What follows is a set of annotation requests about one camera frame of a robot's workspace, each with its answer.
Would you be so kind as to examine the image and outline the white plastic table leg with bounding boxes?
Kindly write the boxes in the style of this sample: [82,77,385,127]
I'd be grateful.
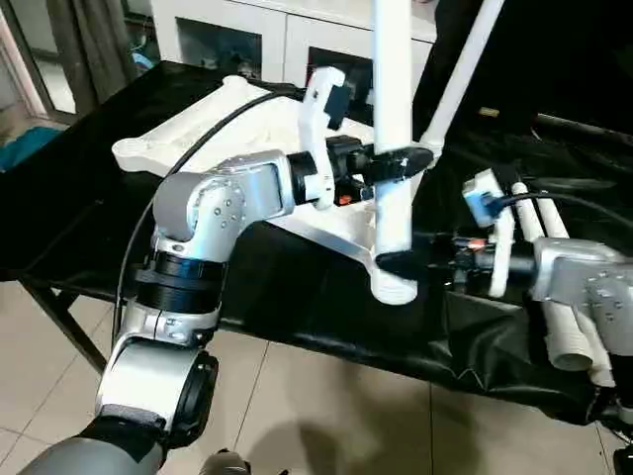
[510,181,595,371]
[369,0,420,307]
[537,196,618,388]
[420,0,506,155]

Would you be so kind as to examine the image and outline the white plastic table top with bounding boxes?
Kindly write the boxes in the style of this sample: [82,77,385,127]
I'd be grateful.
[111,73,441,291]

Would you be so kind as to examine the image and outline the black work mat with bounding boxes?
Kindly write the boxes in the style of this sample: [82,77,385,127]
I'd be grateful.
[0,59,633,427]

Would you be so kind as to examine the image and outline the white glass-door cabinet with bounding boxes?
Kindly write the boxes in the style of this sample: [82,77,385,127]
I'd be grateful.
[149,0,440,125]

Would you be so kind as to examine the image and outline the grey metal rod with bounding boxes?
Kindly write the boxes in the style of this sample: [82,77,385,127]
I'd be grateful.
[535,112,633,141]

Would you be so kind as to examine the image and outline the black backdrop cloth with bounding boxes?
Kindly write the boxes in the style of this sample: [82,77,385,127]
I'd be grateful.
[412,0,633,130]

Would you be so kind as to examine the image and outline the pale blue small box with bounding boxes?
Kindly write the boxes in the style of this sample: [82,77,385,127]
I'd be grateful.
[130,46,155,71]

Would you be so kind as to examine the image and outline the grey robot waist part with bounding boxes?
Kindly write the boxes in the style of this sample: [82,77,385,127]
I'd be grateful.
[201,446,254,475]

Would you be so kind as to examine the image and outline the grey curtain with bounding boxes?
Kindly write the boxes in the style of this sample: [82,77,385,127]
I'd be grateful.
[45,0,136,101]

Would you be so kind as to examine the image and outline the teal fabric object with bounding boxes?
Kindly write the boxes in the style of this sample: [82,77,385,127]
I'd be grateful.
[0,126,56,173]

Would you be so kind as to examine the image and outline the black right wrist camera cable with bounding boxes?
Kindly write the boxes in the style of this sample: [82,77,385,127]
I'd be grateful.
[497,190,633,212]

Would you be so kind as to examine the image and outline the black folding table frame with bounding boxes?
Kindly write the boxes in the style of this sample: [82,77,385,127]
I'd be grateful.
[18,275,111,376]

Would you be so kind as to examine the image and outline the grey sliding door frame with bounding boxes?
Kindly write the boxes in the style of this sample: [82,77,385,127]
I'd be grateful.
[0,0,56,118]

